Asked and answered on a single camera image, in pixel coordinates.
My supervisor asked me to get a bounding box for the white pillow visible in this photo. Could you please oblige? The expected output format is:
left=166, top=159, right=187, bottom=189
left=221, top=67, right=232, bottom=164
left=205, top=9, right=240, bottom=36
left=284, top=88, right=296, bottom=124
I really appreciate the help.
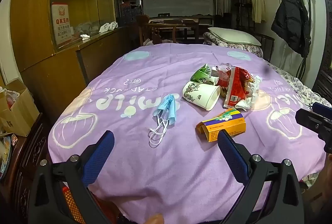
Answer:
left=207, top=27, right=262, bottom=46

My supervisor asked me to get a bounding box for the dark wooden table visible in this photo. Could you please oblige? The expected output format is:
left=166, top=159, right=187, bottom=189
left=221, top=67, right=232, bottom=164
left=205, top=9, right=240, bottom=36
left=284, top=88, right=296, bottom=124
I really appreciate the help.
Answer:
left=148, top=15, right=208, bottom=40

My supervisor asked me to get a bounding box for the green printed paper cup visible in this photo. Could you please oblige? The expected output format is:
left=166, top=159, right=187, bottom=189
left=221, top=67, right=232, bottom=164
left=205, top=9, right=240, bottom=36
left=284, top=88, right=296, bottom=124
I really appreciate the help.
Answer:
left=190, top=63, right=220, bottom=85

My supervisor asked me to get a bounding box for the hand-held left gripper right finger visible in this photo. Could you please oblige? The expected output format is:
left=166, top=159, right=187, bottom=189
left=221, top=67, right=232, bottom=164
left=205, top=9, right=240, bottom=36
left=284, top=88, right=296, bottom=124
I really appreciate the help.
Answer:
left=217, top=129, right=305, bottom=224

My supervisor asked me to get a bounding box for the red mesh waste basket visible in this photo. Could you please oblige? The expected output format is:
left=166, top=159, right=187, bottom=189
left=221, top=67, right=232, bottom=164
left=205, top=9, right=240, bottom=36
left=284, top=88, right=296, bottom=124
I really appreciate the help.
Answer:
left=61, top=186, right=104, bottom=224

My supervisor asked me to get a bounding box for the floral quilt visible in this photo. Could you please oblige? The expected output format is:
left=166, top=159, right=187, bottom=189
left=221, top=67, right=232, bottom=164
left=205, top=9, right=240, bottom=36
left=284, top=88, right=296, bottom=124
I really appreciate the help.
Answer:
left=203, top=32, right=264, bottom=57

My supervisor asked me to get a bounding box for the dark wooden chair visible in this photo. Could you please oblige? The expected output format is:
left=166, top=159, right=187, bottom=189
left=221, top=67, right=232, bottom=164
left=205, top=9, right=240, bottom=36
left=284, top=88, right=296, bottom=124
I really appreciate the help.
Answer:
left=136, top=15, right=186, bottom=45

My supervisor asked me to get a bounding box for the brown cardboard box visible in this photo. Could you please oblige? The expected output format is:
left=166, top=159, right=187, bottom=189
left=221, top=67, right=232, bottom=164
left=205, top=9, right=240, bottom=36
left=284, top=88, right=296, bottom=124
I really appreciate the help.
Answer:
left=0, top=79, right=40, bottom=137

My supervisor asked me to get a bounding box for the blue face mask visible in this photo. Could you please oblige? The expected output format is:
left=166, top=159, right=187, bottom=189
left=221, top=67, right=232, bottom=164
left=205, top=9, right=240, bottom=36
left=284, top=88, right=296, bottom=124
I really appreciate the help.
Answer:
left=148, top=94, right=180, bottom=148

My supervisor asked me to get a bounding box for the black padded jacket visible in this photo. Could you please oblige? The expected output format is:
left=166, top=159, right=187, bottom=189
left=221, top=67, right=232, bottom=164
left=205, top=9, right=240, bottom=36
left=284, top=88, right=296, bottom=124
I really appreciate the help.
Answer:
left=271, top=0, right=312, bottom=57

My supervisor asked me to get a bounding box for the yellow and purple carton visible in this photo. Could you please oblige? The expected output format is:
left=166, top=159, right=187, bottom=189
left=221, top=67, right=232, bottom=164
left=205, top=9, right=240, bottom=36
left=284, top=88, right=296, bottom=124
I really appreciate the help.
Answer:
left=196, top=107, right=247, bottom=142

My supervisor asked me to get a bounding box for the red snack packet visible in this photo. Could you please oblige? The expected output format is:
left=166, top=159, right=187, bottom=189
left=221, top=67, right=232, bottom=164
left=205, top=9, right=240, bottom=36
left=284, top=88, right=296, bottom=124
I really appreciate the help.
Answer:
left=223, top=66, right=256, bottom=109

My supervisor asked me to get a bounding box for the purple printed blanket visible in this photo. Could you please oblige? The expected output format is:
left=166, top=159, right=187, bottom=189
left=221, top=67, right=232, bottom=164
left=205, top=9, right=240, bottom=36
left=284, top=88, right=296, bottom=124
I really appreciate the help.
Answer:
left=48, top=43, right=327, bottom=222

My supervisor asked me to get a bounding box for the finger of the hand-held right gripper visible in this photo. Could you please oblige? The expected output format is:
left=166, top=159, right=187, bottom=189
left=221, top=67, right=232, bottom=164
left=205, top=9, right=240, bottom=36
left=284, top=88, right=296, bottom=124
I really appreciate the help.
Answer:
left=312, top=102, right=332, bottom=118
left=295, top=108, right=332, bottom=154

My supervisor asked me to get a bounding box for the dark carved wooden dresser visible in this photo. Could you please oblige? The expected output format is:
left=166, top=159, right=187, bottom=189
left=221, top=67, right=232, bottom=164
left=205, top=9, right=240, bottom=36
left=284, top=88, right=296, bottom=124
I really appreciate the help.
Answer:
left=0, top=112, right=56, bottom=224

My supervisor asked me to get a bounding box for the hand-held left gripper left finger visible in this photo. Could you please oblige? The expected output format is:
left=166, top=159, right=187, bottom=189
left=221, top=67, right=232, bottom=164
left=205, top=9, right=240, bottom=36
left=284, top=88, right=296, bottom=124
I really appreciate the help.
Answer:
left=28, top=130, right=116, bottom=224

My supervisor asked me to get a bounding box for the white tissue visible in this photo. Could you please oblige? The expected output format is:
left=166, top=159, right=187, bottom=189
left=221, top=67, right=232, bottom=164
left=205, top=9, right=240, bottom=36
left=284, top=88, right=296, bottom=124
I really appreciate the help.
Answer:
left=235, top=75, right=263, bottom=111

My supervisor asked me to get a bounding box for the blue oval tray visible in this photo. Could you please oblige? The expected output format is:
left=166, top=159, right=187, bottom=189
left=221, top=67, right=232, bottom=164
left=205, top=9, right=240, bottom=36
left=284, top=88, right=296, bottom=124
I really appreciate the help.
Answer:
left=0, top=136, right=12, bottom=180

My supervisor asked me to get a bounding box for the yellow wooden cabinet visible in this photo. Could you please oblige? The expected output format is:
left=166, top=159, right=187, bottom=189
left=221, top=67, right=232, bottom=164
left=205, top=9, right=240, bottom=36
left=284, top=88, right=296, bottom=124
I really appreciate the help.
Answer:
left=10, top=0, right=130, bottom=121

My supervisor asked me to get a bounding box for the beige coat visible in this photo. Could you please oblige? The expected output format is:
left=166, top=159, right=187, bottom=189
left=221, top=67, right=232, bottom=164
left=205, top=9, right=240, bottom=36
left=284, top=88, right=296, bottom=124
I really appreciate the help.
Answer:
left=250, top=0, right=265, bottom=24

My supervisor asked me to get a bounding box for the clear plastic cup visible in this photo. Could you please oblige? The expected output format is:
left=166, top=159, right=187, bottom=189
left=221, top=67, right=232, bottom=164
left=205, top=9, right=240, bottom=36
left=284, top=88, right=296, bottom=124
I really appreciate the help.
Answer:
left=215, top=63, right=232, bottom=88

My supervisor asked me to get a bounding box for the floral bed sheet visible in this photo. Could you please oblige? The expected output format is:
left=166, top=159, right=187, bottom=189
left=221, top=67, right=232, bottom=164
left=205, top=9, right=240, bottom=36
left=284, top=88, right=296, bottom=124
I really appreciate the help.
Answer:
left=262, top=58, right=325, bottom=110

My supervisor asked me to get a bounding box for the white floral paper cup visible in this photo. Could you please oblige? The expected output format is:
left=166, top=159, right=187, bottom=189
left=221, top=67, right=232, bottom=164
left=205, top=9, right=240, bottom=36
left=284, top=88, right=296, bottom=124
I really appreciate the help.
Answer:
left=182, top=81, right=221, bottom=111

